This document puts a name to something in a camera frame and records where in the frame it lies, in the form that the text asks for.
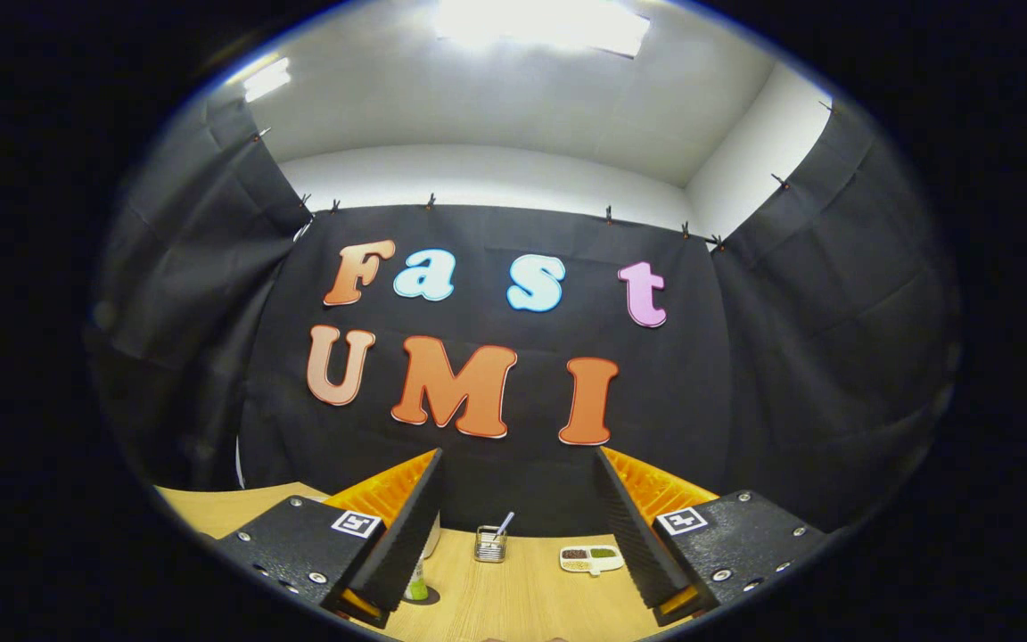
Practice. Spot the long ceiling light strip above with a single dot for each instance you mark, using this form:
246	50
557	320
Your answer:
266	80

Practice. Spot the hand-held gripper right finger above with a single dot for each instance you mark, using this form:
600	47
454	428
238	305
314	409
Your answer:
629	535

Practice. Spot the cream toaster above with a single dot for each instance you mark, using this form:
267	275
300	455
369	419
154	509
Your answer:
433	535

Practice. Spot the round dark brown coaster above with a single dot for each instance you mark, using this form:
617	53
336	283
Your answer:
431	599

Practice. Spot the clear juice bottle green label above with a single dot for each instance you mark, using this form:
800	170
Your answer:
417	587

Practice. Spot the white divided snack dish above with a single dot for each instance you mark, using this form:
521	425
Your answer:
589	559

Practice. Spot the rectangular ceiling light panel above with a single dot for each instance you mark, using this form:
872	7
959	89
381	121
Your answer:
540	22

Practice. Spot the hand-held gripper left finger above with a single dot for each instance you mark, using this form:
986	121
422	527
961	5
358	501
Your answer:
402	535

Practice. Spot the wooden table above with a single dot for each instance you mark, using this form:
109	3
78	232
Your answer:
531	597

